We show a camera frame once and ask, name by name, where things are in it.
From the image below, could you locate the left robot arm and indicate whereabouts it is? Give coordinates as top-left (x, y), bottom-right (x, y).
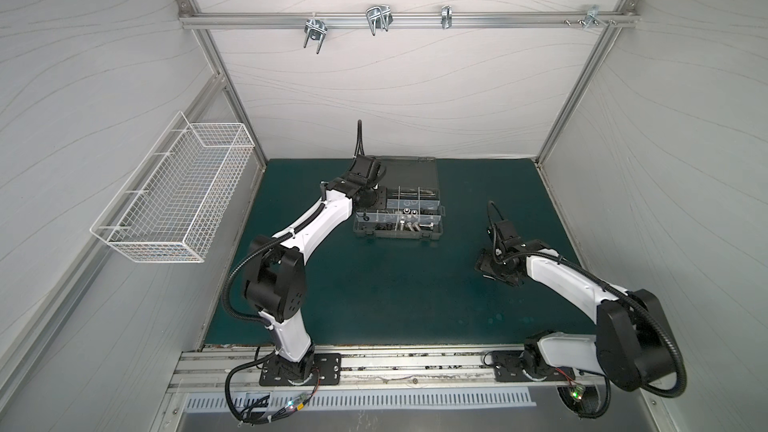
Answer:
top-left (220, 152), bottom-right (386, 383)

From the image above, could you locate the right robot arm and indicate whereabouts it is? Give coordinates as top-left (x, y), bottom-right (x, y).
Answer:
top-left (475, 219), bottom-right (688, 398)

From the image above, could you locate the grey compartment organizer box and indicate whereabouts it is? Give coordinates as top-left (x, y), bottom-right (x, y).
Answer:
top-left (353, 157), bottom-right (445, 241)

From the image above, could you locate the green table mat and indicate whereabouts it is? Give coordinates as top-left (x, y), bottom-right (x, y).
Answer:
top-left (203, 158), bottom-right (618, 347)

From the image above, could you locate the metal u-bolt clamp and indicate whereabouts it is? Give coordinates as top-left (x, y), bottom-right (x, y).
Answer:
top-left (303, 18), bottom-right (328, 54)
top-left (365, 4), bottom-right (393, 36)

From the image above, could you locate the white vent strip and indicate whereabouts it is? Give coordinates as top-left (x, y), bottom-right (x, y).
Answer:
top-left (183, 386), bottom-right (537, 413)

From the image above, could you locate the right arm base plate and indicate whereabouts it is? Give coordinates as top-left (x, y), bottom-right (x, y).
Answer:
top-left (483, 349), bottom-right (574, 383)

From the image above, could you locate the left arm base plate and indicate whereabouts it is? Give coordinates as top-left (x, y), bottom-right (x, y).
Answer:
top-left (259, 352), bottom-right (341, 387)

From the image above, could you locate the small metal bracket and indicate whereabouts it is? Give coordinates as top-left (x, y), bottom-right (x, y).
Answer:
top-left (441, 5), bottom-right (453, 30)

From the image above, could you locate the white wire basket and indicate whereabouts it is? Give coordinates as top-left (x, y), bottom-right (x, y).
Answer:
top-left (90, 111), bottom-right (254, 264)

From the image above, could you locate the aluminium crossbar rail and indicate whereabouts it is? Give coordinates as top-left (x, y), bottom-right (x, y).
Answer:
top-left (179, 9), bottom-right (641, 30)

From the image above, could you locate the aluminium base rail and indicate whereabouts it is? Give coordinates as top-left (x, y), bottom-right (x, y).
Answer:
top-left (167, 344), bottom-right (661, 394)

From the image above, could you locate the right metal rail clamp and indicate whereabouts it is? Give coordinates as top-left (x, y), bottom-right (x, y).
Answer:
top-left (564, 5), bottom-right (618, 30)

